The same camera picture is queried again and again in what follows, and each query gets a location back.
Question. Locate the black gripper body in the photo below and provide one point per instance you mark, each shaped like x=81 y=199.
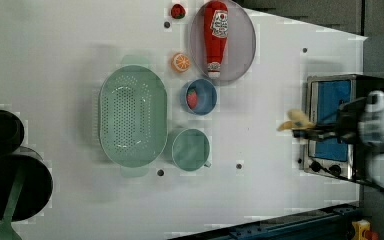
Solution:
x=348 y=117

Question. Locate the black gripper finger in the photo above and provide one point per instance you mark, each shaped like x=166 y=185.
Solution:
x=313 y=135
x=315 y=127

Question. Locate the yellow plush peeled banana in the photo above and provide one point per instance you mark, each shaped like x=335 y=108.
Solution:
x=295 y=116

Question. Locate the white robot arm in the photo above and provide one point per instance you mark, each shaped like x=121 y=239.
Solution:
x=358 y=124

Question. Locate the green mug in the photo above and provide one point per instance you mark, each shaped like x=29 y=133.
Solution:
x=188 y=149

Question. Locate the black toaster oven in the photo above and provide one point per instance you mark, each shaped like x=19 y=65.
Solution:
x=335 y=105

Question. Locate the yellow red emergency button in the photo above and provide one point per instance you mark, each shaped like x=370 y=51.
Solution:
x=363 y=231

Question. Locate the blue bowl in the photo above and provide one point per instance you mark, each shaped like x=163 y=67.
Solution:
x=207 y=96

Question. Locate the grey round plate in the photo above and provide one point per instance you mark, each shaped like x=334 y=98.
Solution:
x=240 y=48

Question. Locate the red plush strawberry in bowl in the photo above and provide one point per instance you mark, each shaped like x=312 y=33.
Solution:
x=192 y=98

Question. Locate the plush orange slice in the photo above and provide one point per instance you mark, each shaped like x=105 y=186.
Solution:
x=180 y=62

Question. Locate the red plush ketchup bottle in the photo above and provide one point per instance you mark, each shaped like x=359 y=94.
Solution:
x=215 y=36

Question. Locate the green perforated colander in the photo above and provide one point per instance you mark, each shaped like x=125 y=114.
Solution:
x=132 y=116

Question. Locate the green spatula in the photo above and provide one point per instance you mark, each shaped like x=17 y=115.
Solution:
x=6 y=230

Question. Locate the blue metal frame rail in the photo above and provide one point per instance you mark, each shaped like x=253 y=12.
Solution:
x=330 y=223

